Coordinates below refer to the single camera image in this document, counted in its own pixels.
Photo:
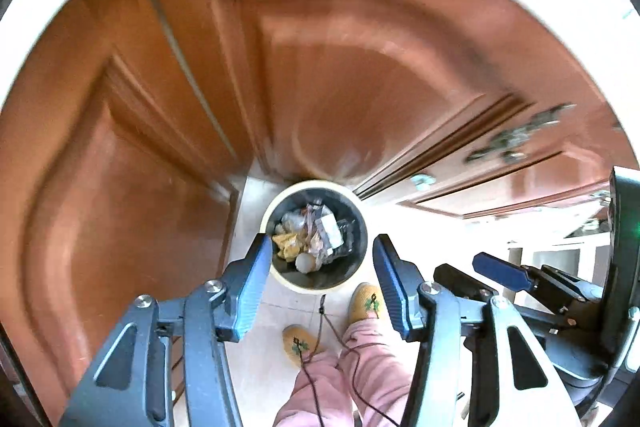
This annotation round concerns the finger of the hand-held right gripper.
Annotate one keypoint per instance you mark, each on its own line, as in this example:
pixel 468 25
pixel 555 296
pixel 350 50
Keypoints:
pixel 460 281
pixel 500 269

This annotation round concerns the white round lump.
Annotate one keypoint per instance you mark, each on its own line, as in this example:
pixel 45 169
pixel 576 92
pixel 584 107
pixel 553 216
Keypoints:
pixel 305 263

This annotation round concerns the black trash bin cream rim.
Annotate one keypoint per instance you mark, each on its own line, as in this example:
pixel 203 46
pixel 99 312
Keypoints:
pixel 312 188

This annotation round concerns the yellow embroidered slipper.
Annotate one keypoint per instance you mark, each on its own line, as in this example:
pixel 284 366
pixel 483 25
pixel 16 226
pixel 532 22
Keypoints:
pixel 366 303
pixel 300 346

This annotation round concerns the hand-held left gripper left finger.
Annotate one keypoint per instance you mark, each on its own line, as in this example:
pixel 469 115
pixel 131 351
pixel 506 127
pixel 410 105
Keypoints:
pixel 250 287

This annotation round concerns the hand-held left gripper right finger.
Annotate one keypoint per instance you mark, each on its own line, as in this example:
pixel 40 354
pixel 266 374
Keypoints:
pixel 392 292

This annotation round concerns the person's pink pants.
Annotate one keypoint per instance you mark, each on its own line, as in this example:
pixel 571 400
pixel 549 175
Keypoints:
pixel 370 372

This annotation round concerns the clear round door bumper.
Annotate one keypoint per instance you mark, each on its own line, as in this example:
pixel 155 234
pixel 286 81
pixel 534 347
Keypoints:
pixel 422 181

